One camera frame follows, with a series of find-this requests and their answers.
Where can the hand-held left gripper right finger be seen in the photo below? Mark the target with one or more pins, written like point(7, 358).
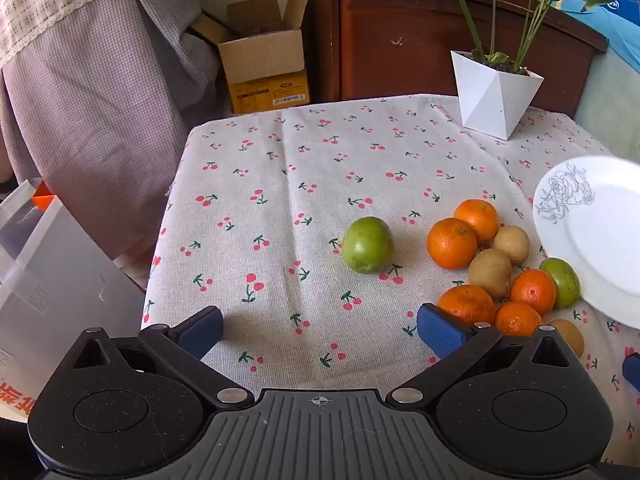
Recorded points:
point(436, 331)

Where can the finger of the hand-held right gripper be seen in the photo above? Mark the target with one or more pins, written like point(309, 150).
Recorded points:
point(633, 371)

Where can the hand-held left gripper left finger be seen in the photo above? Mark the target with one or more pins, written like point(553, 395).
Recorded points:
point(202, 331)

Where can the orange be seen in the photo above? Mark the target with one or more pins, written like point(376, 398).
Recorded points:
point(517, 318)
point(465, 304)
point(451, 242)
point(533, 291)
point(479, 219)

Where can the green fruit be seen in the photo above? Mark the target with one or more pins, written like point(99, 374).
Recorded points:
point(367, 245)
point(561, 281)

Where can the white plate with line drawing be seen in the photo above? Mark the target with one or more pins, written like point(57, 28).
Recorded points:
point(600, 240)

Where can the brown kiwi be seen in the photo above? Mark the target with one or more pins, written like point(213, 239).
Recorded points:
point(569, 336)
point(512, 244)
point(490, 272)

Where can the translucent plastic bag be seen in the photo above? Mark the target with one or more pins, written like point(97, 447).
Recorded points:
point(50, 285)

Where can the cherry print tablecloth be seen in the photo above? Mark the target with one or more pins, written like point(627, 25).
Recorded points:
point(300, 185)

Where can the orange plastic piece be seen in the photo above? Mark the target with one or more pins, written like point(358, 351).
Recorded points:
point(42, 202)

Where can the white faceted plant pot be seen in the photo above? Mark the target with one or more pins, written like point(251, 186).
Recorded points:
point(487, 100)

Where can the checked grey curtain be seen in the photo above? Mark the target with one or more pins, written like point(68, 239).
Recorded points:
point(100, 85)

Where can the pale green sofa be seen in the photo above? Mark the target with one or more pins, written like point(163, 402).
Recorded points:
point(610, 105)

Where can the open cardboard box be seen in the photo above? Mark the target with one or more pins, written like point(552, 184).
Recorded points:
point(265, 60)

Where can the brown wooden cabinet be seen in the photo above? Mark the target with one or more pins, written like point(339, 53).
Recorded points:
point(390, 35)

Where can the blue cloth covered furniture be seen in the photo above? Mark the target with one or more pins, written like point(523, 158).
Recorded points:
point(620, 35)

